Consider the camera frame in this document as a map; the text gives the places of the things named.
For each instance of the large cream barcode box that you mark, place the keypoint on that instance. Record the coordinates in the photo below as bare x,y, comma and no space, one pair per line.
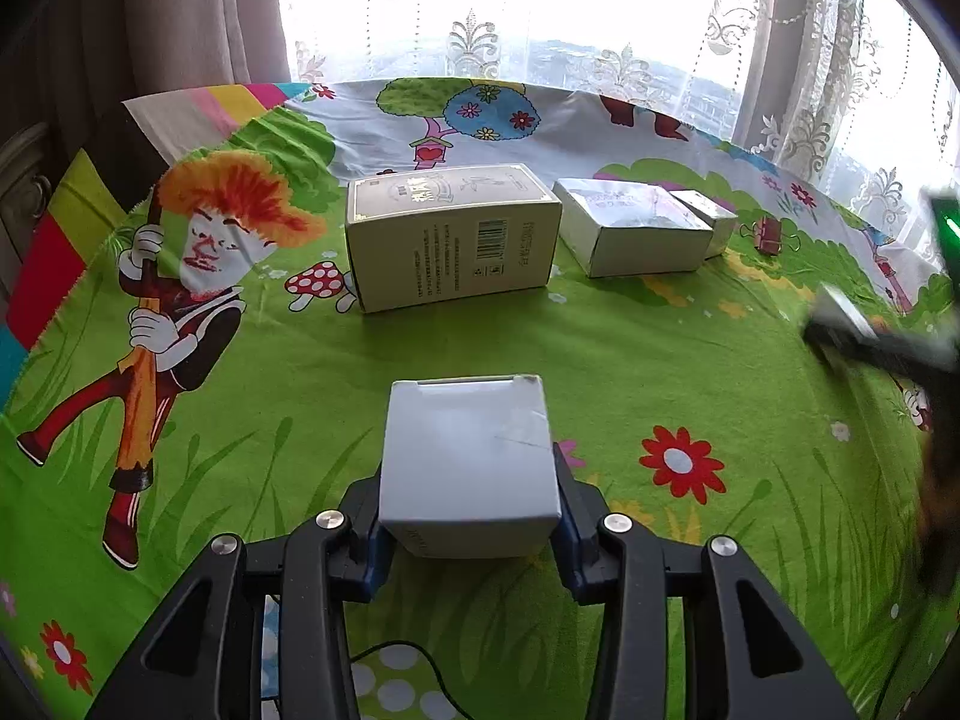
450,247

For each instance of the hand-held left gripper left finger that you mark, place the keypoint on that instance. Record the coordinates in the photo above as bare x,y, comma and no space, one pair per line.
367,562

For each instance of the red binder clip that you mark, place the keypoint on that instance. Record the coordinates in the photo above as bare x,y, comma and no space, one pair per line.
769,234

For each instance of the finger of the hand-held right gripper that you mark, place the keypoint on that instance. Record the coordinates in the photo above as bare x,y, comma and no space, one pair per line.
847,334

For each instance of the white lace curtain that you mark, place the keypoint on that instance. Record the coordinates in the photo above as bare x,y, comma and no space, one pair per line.
600,7

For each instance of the silver white box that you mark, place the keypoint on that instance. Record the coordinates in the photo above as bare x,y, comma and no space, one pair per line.
637,240

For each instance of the green printed blanket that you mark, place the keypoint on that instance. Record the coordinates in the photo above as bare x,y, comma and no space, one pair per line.
600,360

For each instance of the plain white box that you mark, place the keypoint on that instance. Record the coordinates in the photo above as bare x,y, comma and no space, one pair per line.
465,465

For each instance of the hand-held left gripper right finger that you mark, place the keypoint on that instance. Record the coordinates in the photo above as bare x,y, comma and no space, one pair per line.
574,566

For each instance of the small white grey box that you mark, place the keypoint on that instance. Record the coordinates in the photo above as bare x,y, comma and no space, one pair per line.
716,225

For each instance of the beige curtain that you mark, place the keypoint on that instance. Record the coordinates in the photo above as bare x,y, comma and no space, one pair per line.
165,15

